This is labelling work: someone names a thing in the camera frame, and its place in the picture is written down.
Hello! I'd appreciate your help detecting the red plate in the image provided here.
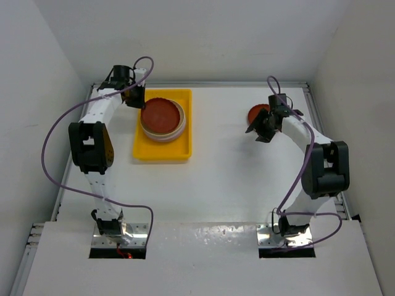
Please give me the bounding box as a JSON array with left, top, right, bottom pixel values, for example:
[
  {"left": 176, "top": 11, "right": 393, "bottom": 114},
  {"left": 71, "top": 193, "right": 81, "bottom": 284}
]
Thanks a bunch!
[
  {"left": 247, "top": 104, "right": 270, "bottom": 124},
  {"left": 141, "top": 97, "right": 180, "bottom": 134}
]

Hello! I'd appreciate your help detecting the tan plate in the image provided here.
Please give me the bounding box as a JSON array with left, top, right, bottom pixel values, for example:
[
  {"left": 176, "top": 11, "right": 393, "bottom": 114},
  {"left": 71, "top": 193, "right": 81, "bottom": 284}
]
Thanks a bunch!
[{"left": 140, "top": 99, "right": 185, "bottom": 138}]

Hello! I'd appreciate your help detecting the white plate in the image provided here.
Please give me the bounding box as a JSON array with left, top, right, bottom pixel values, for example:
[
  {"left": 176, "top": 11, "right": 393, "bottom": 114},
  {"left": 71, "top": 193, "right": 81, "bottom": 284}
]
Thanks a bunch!
[{"left": 144, "top": 123, "right": 188, "bottom": 141}]

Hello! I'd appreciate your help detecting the pink plate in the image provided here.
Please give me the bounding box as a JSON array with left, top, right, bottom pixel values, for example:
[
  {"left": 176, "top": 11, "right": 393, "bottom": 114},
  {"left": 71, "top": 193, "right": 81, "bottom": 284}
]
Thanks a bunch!
[{"left": 146, "top": 126, "right": 188, "bottom": 144}]

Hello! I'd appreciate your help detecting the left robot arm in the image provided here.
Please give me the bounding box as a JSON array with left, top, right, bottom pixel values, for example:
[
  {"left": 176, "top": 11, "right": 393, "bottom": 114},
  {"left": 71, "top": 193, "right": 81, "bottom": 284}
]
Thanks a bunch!
[{"left": 69, "top": 65, "right": 147, "bottom": 240}]

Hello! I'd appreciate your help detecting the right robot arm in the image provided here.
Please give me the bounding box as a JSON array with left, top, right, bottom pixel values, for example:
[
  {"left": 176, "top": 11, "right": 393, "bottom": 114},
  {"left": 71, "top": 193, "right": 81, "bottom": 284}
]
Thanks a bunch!
[{"left": 247, "top": 93, "right": 350, "bottom": 237}]

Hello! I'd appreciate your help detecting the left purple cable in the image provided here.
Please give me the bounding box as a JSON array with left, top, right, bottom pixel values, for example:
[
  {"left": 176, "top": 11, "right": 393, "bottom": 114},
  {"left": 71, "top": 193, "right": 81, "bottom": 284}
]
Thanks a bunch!
[{"left": 41, "top": 55, "right": 154, "bottom": 244}]

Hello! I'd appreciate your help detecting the purple cable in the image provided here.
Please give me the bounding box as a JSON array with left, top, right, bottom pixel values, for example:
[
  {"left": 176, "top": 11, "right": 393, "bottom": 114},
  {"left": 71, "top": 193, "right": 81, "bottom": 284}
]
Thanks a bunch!
[
  {"left": 41, "top": 55, "right": 154, "bottom": 244},
  {"left": 267, "top": 75, "right": 343, "bottom": 251}
]

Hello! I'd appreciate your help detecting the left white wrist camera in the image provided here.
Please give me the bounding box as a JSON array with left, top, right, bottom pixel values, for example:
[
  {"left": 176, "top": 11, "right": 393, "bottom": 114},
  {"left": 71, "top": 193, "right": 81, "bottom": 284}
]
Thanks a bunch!
[{"left": 131, "top": 68, "right": 148, "bottom": 81}]

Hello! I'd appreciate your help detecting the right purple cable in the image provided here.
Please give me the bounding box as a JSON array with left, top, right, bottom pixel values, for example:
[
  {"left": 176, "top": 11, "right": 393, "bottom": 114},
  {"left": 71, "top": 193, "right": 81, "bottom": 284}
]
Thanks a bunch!
[{"left": 267, "top": 75, "right": 343, "bottom": 251}]

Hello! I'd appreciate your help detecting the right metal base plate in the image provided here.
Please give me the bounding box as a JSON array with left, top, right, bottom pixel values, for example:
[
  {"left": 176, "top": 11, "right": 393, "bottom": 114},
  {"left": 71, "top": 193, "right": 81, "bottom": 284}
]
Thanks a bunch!
[{"left": 256, "top": 223, "right": 313, "bottom": 249}]

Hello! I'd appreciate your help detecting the metal base plate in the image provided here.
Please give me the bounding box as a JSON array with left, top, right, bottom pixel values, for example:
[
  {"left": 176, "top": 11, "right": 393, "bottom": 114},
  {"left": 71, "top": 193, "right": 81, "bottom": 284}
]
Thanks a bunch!
[
  {"left": 91, "top": 222, "right": 149, "bottom": 249},
  {"left": 256, "top": 223, "right": 313, "bottom": 249}
]

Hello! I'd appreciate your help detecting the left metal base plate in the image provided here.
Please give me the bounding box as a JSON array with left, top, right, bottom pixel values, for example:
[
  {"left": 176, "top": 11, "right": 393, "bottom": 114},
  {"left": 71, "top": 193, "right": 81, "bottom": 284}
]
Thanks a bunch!
[{"left": 91, "top": 222, "right": 149, "bottom": 249}]

